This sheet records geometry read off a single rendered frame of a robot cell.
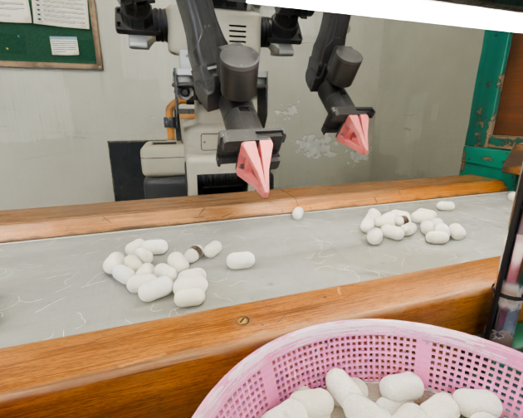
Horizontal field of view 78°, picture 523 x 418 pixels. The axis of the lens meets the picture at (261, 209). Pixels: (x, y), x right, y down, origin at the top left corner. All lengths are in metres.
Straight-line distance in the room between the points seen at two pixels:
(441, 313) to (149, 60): 2.33
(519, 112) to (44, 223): 1.05
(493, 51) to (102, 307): 1.04
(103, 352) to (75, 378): 0.02
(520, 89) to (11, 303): 1.07
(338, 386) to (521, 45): 0.95
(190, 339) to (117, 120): 2.27
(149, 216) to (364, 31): 2.56
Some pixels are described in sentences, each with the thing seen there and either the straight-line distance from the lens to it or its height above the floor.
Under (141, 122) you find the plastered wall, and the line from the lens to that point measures 2.46.
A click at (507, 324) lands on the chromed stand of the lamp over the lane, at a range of 0.39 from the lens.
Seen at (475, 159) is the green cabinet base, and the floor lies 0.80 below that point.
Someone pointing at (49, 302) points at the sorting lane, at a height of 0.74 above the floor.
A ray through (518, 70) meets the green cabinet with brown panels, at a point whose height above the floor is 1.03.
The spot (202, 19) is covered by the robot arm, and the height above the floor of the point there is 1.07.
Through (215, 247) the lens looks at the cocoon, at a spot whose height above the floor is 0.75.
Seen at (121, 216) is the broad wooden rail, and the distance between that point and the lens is 0.60.
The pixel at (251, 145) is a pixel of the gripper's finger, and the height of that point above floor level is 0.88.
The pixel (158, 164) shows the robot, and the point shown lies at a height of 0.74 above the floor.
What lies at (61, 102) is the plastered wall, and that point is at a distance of 2.54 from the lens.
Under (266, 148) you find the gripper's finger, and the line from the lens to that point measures 0.47.
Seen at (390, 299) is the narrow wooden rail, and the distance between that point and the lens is 0.33.
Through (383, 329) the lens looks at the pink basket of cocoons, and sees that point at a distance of 0.29.
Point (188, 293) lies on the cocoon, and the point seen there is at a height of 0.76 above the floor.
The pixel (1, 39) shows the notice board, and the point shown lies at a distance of 2.63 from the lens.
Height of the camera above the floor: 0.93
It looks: 17 degrees down
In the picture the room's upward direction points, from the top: straight up
